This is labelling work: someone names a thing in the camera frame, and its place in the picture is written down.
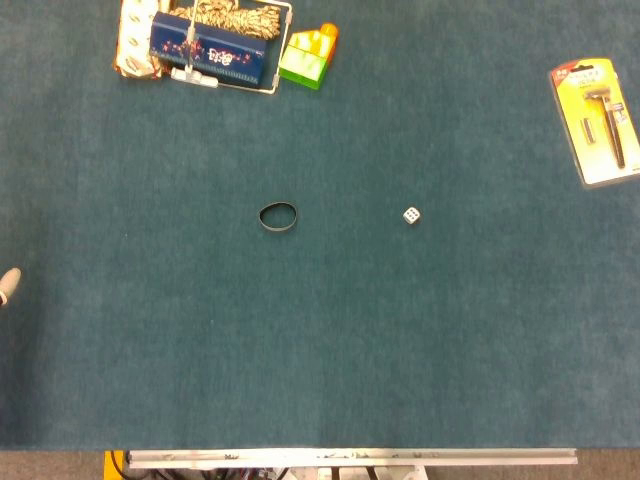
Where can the white die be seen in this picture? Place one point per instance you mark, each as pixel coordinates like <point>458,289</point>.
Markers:
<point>411,215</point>

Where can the blue felt table cover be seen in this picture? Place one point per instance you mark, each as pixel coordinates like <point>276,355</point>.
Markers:
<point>320,325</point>

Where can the green toy block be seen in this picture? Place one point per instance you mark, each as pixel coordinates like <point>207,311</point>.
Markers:
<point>302,62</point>

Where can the orange toy block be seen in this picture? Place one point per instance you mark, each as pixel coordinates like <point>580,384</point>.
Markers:
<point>330,37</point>

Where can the dark blue printed box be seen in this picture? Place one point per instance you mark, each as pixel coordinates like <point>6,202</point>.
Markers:
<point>225,55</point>

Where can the white red snack packet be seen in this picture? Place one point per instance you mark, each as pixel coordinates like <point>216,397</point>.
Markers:
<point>132,40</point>

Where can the yellow razor blister pack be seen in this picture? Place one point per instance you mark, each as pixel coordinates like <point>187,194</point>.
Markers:
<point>580,150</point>

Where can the aluminium profile rail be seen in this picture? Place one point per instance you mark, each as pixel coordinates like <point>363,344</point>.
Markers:
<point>350,457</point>

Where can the yellow bracket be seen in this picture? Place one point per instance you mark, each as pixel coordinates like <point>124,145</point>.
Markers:
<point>110,467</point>

